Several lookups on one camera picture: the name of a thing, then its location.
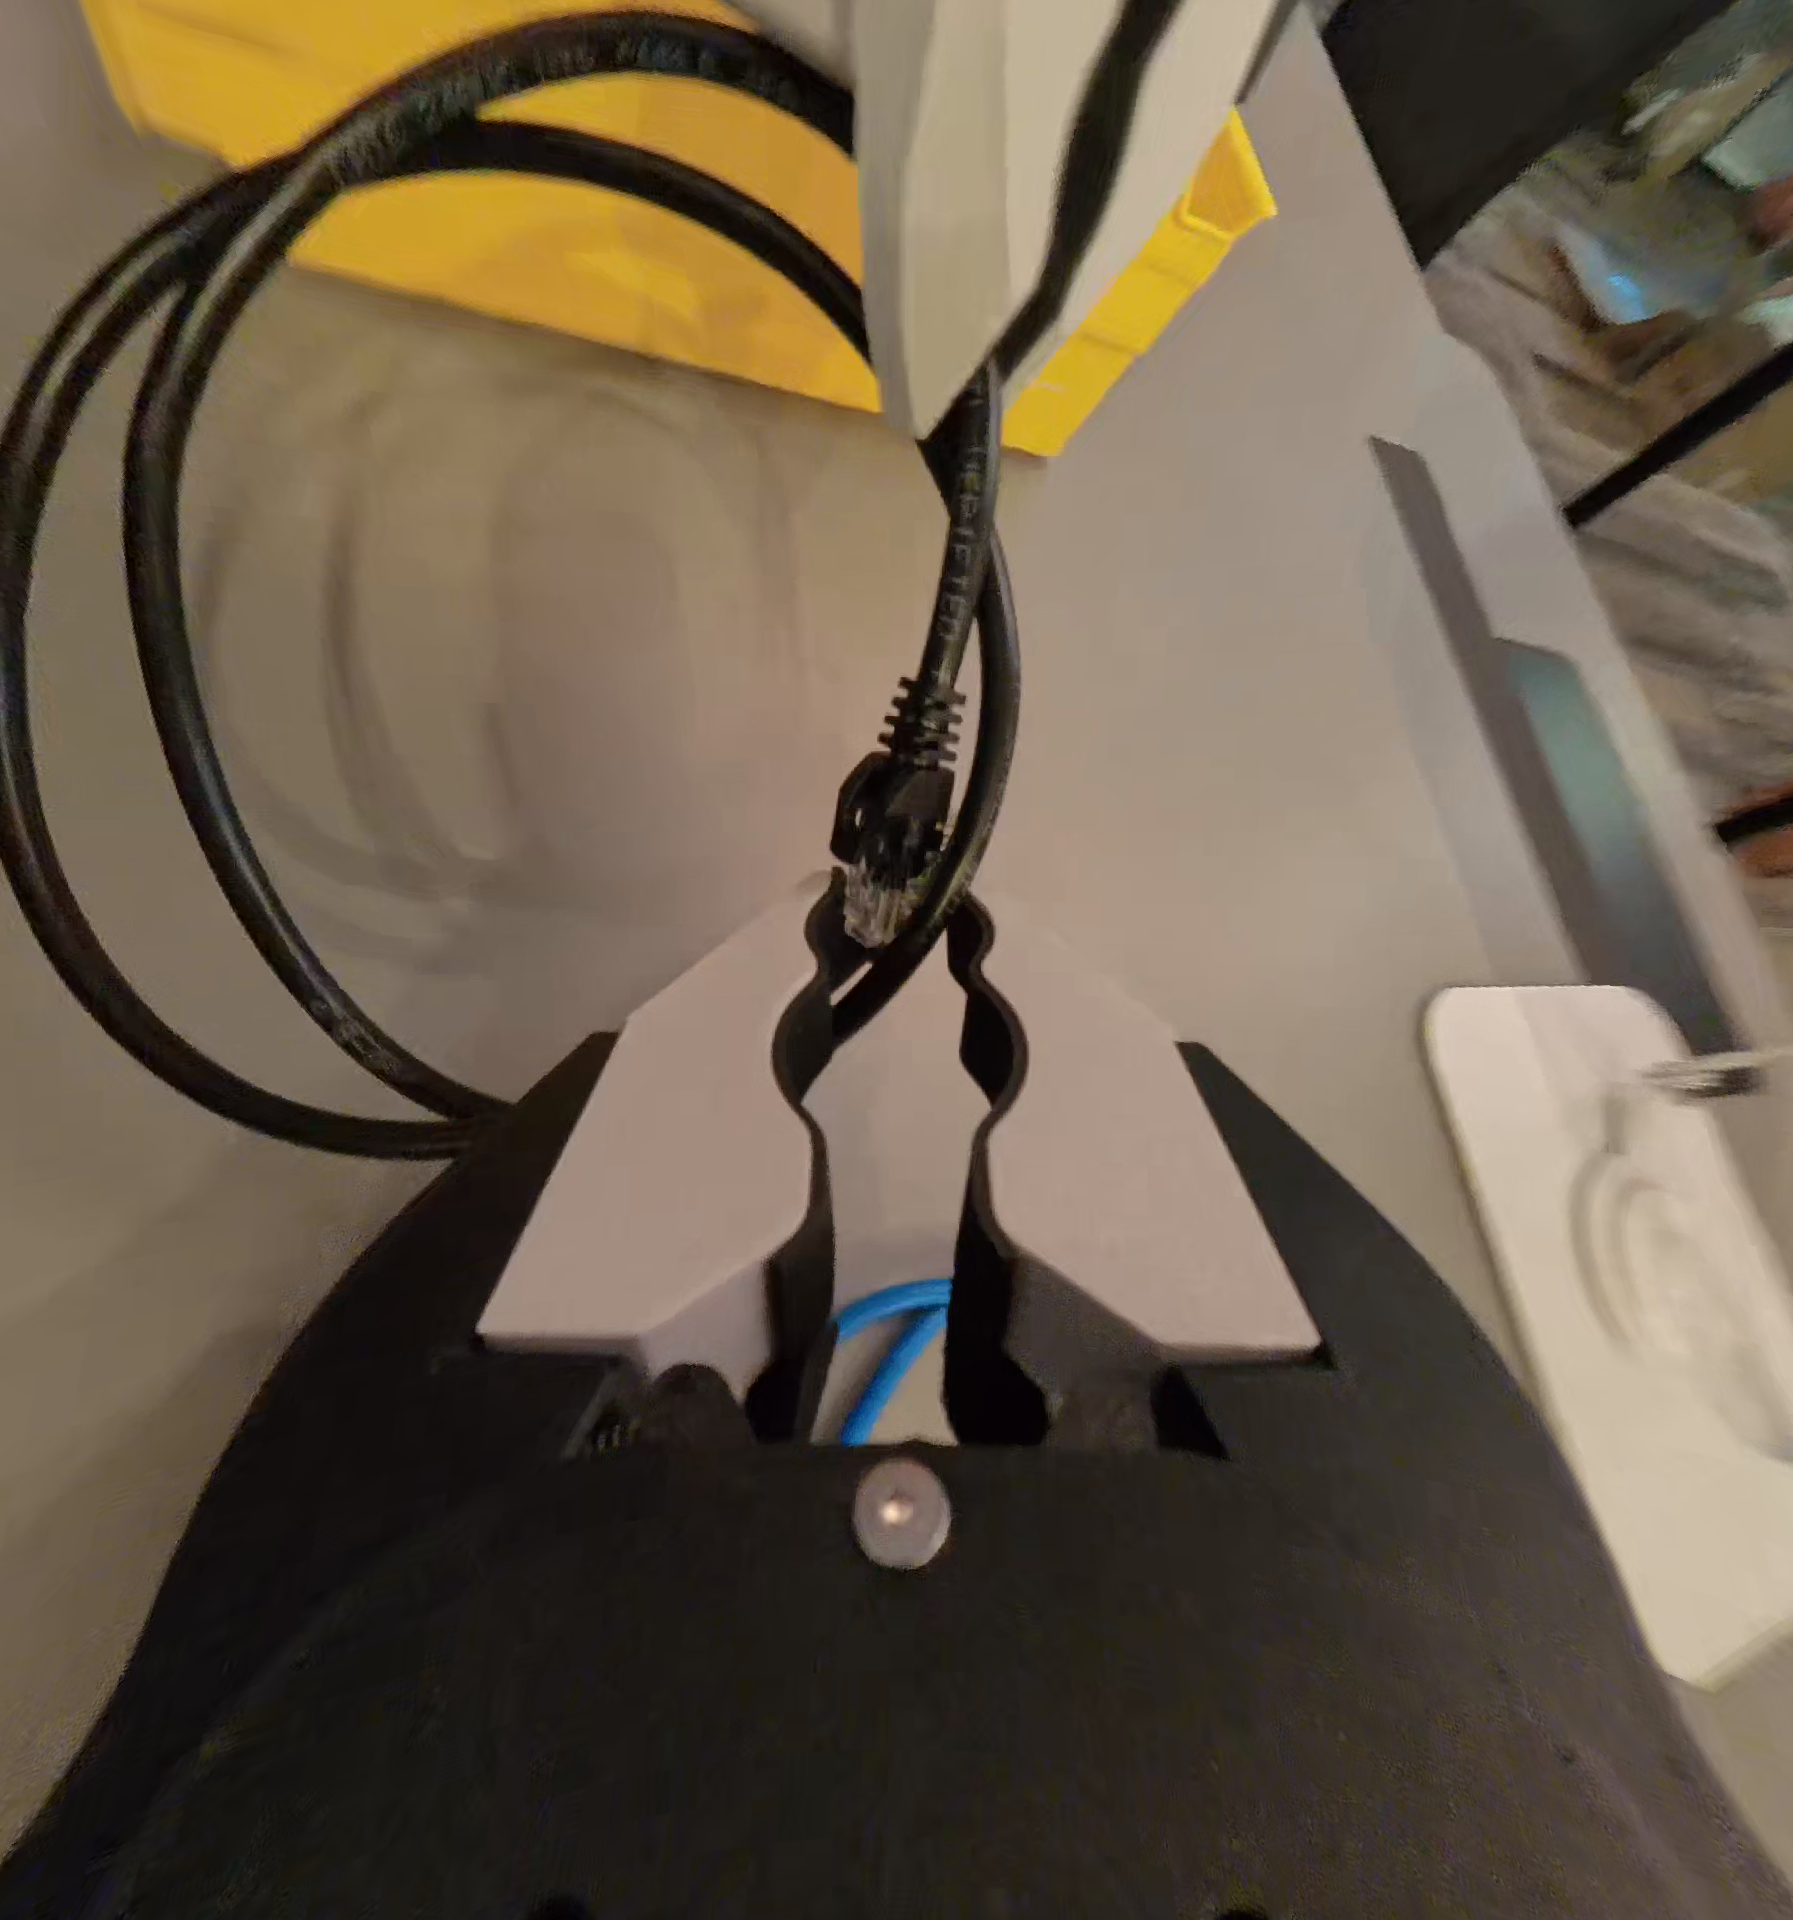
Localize black office chair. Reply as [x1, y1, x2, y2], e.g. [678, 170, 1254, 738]
[1314, 0, 1739, 267]

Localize blue ethernet cable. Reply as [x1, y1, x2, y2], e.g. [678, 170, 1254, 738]
[811, 1277, 964, 1445]

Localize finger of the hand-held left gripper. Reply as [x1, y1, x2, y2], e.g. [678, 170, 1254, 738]
[998, 0, 1286, 399]
[851, 0, 1127, 438]

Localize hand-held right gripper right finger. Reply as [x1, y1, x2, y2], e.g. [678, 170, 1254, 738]
[932, 886, 1325, 1432]

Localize black ethernet cable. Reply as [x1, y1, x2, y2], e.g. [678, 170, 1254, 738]
[0, 12, 1026, 1162]

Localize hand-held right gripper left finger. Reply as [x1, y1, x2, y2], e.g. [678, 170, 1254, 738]
[472, 871, 857, 1425]

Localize yellow plastic bin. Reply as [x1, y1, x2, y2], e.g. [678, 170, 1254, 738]
[79, 0, 1277, 458]

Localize white document stand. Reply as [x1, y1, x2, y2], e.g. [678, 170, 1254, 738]
[1422, 982, 1793, 1685]

